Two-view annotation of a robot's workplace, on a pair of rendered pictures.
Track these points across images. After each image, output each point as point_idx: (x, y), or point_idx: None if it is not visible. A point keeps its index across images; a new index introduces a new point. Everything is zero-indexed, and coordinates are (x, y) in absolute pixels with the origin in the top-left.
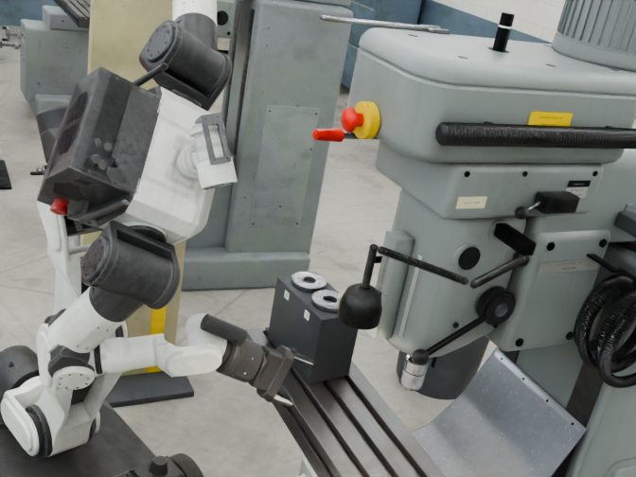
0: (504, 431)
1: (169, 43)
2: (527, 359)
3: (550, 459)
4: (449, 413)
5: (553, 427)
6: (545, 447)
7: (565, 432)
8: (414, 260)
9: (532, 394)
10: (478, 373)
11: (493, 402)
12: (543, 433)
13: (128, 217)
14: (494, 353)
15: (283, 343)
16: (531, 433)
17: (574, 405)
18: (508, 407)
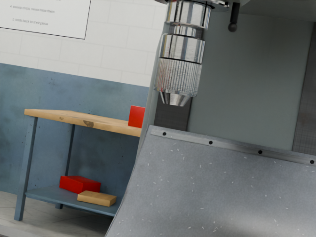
0: (217, 216)
1: None
2: (207, 116)
3: (306, 217)
4: (118, 232)
5: (287, 178)
6: (290, 206)
7: (308, 177)
8: None
9: (233, 154)
10: (136, 165)
11: (179, 190)
12: (278, 192)
13: None
14: (149, 132)
15: None
16: (260, 201)
17: (304, 138)
18: (207, 185)
